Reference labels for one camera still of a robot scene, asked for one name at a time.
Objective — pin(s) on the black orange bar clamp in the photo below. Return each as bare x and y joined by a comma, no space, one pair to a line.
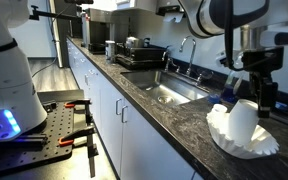
79,102
91,150

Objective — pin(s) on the metal canister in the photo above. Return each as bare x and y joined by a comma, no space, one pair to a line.
110,50

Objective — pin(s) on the small blue dish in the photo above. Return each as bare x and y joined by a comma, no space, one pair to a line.
214,98

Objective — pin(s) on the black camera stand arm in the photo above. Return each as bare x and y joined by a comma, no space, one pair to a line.
57,14

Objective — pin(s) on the white plastic cup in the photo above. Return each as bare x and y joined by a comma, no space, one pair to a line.
242,121

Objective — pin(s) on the steel coffee machine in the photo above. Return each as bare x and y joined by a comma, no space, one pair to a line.
97,30

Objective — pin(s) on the stainless steel sink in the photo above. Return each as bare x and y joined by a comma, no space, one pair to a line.
164,83

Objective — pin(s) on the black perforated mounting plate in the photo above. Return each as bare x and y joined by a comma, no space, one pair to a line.
44,140

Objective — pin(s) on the black dish rack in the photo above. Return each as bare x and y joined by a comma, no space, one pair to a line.
140,56

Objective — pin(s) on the metal kettle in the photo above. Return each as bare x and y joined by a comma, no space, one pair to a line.
134,42

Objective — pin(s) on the white base cabinet row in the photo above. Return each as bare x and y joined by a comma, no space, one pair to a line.
134,146

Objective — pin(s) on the small chrome side tap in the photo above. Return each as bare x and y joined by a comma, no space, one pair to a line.
168,61

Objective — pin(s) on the round metal sink drain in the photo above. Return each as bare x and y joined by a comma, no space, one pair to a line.
166,99

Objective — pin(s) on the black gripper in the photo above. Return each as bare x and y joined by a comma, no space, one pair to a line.
262,61

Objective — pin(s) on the blue dish soap bottle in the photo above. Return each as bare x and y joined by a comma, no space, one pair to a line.
230,91

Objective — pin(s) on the white coffee filter stack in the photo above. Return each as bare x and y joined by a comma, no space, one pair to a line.
250,148

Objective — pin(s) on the paper towel dispenser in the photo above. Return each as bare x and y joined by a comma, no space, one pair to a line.
170,11

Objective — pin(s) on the chrome gooseneck faucet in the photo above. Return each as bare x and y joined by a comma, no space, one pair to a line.
191,53

